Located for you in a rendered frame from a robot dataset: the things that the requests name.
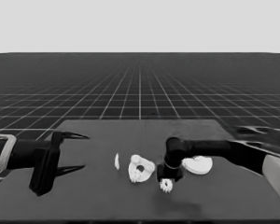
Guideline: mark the large thick white disc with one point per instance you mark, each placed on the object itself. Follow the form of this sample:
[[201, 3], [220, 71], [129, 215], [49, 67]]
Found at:
[[197, 167]]

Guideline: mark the small white T-shaped piece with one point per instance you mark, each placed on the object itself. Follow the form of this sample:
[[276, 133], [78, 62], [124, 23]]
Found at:
[[116, 161]]

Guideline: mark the white round carrier with pins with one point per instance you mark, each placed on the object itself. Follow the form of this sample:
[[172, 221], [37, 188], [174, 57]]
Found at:
[[144, 174]]

